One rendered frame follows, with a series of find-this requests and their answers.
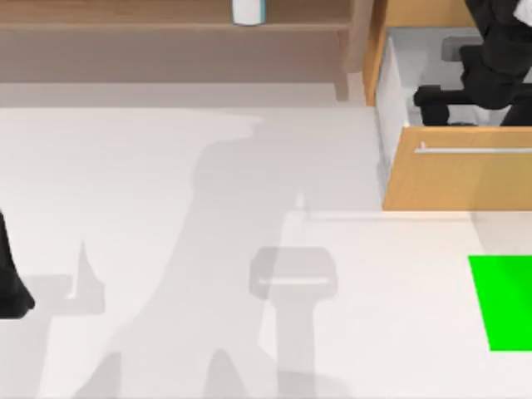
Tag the white and blue bottle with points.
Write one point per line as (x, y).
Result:
(248, 11)

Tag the flat green square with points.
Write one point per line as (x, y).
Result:
(507, 303)

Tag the pale grey rounded box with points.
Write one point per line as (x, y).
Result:
(454, 47)

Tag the grey drawer inside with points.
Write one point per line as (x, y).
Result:
(392, 95)

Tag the wooden open shelf unit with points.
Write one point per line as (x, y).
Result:
(166, 54)

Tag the pale wooden drawer front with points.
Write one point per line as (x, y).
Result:
(457, 183)

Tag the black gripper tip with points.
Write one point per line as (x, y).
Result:
(10, 287)

